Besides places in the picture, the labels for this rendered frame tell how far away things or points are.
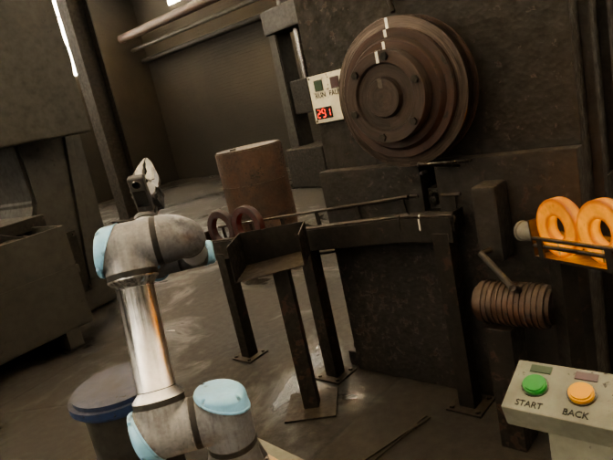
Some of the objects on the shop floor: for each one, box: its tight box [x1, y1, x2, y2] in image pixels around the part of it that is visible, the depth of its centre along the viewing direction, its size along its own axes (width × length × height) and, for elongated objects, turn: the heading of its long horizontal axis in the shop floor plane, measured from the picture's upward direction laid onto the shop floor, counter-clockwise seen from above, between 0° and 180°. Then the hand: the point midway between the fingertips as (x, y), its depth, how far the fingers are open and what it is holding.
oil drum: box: [215, 140, 298, 232], centre depth 484 cm, size 59×59×89 cm
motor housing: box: [472, 279, 556, 453], centre depth 164 cm, size 13×22×54 cm, turn 91°
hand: (144, 160), depth 169 cm, fingers closed
